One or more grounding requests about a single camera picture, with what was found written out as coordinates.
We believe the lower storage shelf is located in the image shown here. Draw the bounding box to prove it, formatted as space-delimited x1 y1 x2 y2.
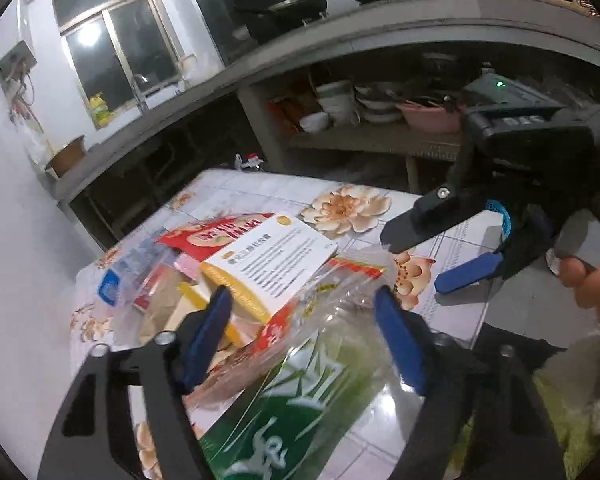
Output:
288 122 462 162

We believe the black wok pan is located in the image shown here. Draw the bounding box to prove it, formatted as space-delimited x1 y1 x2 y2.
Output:
234 0 328 24

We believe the green clear plastic bag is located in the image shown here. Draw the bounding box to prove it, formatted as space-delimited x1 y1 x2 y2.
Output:
185 258 422 479

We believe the pink plastic basin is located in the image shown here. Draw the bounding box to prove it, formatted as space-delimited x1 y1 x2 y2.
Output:
396 101 460 134

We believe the blue white small carton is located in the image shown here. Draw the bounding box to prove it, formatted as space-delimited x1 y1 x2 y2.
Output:
97 238 157 308

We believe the grey kitchen counter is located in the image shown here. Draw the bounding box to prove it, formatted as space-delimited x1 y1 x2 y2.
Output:
52 0 600 204

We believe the kitchen window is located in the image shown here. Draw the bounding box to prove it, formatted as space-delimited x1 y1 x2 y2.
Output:
52 0 181 129

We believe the stack of white bowls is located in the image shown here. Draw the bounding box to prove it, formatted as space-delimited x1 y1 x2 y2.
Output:
315 80 360 127

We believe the person's right hand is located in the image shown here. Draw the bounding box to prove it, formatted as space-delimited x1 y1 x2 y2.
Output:
559 257 600 323

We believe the pink wrapper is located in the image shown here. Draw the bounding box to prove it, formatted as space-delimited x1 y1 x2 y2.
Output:
173 252 200 282

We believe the yellow bottle on windowsill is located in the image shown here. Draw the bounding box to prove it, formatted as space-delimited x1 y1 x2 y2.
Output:
88 92 114 128

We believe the floral tablecloth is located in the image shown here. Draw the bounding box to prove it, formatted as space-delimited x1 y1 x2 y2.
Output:
70 170 503 479

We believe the yellow white paper box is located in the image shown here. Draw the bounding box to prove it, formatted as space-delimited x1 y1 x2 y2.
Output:
200 212 337 326

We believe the red snack bag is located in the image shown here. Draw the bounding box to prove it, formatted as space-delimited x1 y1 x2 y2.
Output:
157 212 274 262

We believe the brown clay pot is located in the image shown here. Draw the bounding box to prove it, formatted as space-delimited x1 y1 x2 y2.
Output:
45 136 86 178

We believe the white ceramic bowl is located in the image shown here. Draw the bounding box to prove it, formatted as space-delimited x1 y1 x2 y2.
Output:
299 112 330 134

